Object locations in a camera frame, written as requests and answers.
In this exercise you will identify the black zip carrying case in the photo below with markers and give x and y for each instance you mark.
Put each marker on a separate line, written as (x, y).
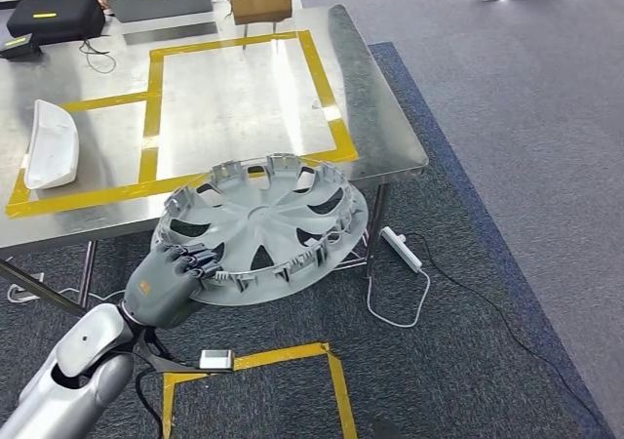
(58, 16)

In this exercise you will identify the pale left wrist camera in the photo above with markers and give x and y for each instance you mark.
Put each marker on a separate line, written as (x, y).
(216, 360)

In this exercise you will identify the white curved plastic part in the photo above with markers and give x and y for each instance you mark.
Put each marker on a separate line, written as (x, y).
(51, 145)

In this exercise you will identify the steel workbench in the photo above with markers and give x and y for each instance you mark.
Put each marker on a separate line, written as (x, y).
(380, 139)

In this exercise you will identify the small black yellow-labelled device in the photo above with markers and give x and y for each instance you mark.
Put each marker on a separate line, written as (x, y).
(16, 45)

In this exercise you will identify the long white power strip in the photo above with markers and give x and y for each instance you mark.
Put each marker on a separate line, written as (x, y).
(400, 248)

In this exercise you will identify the grey plastic wheel hubcap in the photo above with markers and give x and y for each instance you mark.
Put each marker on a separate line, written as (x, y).
(258, 219)

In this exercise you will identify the brown cardboard box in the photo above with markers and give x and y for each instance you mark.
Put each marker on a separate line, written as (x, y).
(258, 6)

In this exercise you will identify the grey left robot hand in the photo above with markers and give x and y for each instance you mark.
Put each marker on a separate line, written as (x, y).
(156, 291)

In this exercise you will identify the yellow floor tape outline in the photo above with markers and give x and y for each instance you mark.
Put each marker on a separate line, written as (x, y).
(341, 391)

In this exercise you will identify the white table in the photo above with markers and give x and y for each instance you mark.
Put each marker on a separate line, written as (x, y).
(113, 25)

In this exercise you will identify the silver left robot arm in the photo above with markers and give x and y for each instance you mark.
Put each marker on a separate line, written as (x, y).
(63, 391)

